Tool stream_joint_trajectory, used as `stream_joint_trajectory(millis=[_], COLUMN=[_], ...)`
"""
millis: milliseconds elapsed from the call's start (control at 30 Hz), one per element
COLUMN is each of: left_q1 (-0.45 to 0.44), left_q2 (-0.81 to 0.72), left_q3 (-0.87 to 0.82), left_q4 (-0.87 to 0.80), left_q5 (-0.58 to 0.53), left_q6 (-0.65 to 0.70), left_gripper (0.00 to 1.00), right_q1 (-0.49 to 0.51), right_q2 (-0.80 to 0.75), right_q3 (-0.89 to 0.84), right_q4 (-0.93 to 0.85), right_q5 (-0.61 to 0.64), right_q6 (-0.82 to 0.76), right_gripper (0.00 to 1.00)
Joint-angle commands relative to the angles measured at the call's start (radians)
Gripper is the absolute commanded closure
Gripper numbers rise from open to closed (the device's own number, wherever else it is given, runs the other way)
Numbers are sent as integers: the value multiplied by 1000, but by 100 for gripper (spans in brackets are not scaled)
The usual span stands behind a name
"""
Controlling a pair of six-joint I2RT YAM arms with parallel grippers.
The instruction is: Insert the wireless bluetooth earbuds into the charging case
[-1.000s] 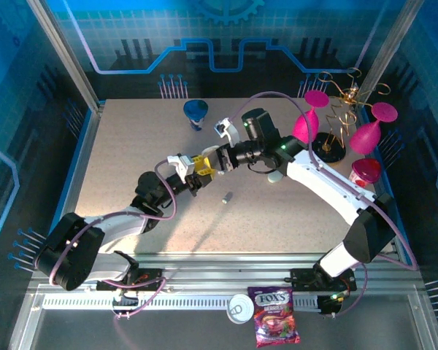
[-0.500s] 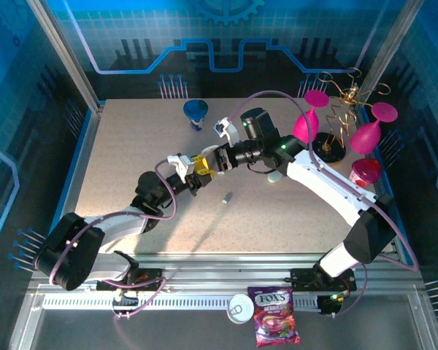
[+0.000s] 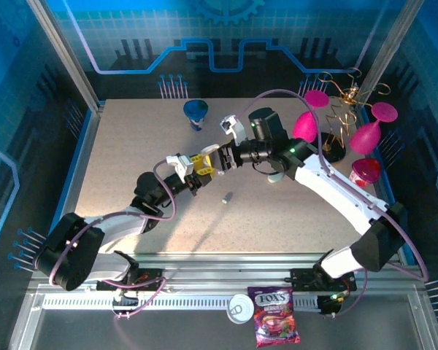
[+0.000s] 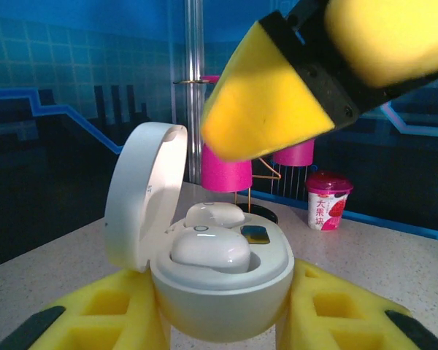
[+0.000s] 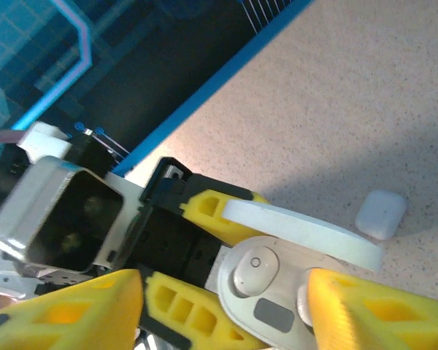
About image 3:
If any gold wire glass rack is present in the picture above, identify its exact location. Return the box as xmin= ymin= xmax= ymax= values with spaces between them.
xmin=313 ymin=67 xmax=391 ymax=164

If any pink lidded jelly cup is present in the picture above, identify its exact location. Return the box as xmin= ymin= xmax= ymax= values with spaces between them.
xmin=348 ymin=157 xmax=383 ymax=193

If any purple Fox's candy bag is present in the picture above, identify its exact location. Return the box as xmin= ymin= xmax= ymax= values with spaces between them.
xmin=247 ymin=286 xmax=301 ymax=348

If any aluminium frame rail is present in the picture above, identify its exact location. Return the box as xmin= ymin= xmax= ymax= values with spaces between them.
xmin=31 ymin=251 xmax=430 ymax=295

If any aluminium frame post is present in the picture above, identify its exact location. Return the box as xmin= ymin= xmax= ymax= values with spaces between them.
xmin=25 ymin=0 xmax=105 ymax=112
xmin=357 ymin=0 xmax=424 ymax=99

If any pink plastic wine glass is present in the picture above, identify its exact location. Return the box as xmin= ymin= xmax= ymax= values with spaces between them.
xmin=351 ymin=101 xmax=399 ymax=155
xmin=292 ymin=90 xmax=330 ymax=143

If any white slotted cable duct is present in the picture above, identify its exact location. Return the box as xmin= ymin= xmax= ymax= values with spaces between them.
xmin=42 ymin=294 xmax=320 ymax=311

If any white pull-tab tin can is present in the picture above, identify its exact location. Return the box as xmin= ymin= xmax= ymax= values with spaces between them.
xmin=226 ymin=293 xmax=256 ymax=324

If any blue white paper cup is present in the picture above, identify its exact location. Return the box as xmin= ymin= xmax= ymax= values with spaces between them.
xmin=182 ymin=98 xmax=209 ymax=132

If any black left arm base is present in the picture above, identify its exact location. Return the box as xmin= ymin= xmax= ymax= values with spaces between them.
xmin=96 ymin=268 xmax=166 ymax=292

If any black connector box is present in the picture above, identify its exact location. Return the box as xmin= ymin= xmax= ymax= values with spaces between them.
xmin=318 ymin=293 xmax=343 ymax=317

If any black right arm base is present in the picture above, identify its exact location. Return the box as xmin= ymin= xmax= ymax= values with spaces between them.
xmin=288 ymin=268 xmax=357 ymax=292

